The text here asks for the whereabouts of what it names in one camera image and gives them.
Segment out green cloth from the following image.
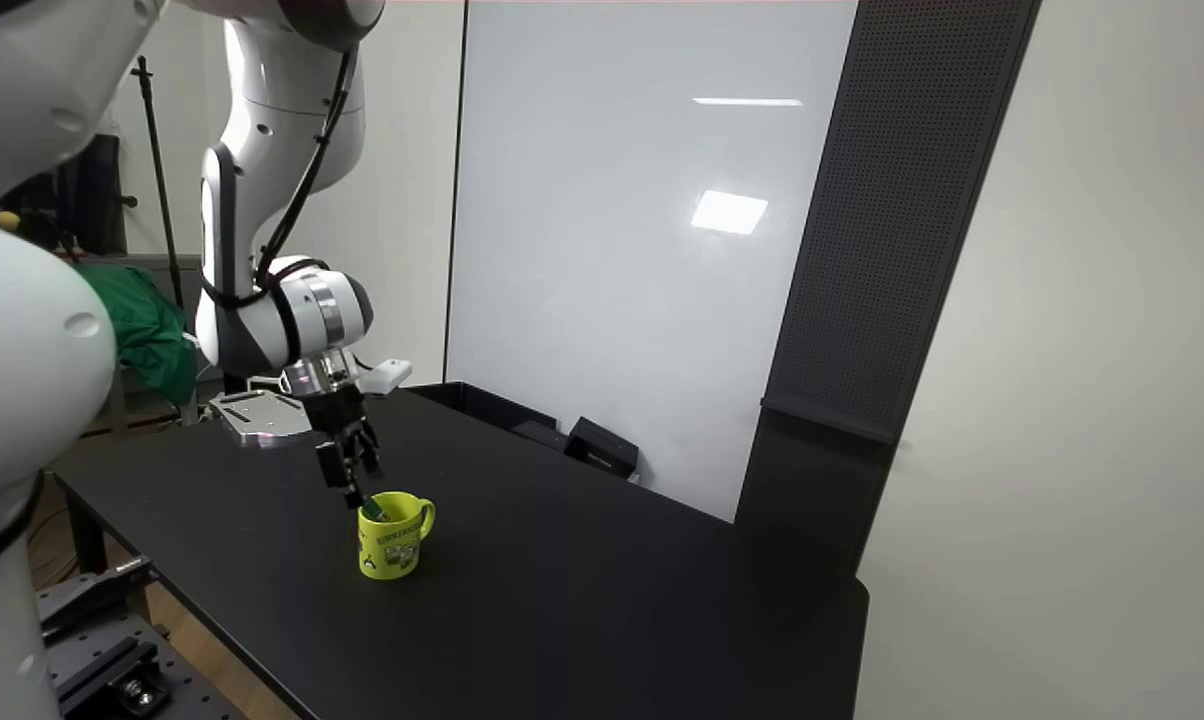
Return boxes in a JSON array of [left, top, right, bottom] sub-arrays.
[[85, 260, 206, 404]]

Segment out yellow-green mug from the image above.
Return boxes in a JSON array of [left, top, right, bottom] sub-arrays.
[[352, 487, 438, 584]]

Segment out small black box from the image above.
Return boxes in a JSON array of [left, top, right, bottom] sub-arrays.
[[558, 415, 645, 480]]

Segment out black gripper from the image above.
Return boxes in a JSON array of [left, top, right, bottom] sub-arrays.
[[282, 355, 387, 514]]

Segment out large whiteboard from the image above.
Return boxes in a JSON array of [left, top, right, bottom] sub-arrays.
[[443, 0, 863, 522]]

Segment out black perforated breadboard table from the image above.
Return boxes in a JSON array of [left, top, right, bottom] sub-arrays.
[[31, 557, 250, 720]]

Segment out black tripod stand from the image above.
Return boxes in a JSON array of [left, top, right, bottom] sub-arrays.
[[129, 53, 190, 310]]

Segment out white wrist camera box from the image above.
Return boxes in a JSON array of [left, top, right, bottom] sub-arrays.
[[354, 351, 415, 395]]

